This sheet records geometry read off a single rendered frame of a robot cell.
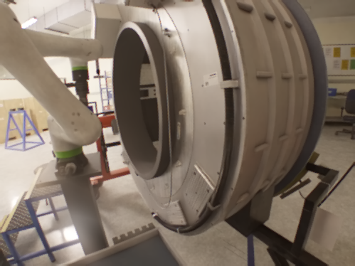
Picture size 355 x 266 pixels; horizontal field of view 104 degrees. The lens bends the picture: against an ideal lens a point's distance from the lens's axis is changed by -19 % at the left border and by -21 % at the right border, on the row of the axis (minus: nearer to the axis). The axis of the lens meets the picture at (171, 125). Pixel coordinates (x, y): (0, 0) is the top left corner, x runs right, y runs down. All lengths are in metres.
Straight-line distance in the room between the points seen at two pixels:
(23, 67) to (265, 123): 0.65
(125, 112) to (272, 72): 1.08
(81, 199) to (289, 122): 0.87
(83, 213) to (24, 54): 0.69
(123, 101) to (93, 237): 0.91
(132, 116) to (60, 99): 0.83
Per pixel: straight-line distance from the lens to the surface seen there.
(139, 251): 0.74
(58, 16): 6.37
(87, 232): 1.00
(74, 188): 0.86
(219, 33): 0.39
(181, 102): 0.54
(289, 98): 0.57
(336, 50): 6.76
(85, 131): 0.62
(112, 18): 1.19
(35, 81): 0.58
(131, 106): 1.35
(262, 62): 0.46
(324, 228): 0.83
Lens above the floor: 1.22
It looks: 12 degrees down
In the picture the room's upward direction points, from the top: 4 degrees counter-clockwise
